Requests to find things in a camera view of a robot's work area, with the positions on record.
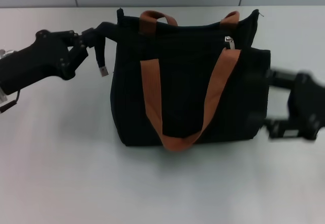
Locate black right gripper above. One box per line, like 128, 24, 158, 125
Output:
264, 68, 325, 141

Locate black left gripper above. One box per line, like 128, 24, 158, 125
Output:
0, 27, 99, 97

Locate silver zipper pull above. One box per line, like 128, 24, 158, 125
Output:
224, 36, 236, 50

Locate black food bag brown handles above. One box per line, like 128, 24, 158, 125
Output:
91, 7, 271, 151

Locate left gripper cable metal plug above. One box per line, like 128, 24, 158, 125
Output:
0, 48, 15, 58

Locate thin black left wrist cable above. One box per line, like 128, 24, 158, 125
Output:
0, 89, 21, 114

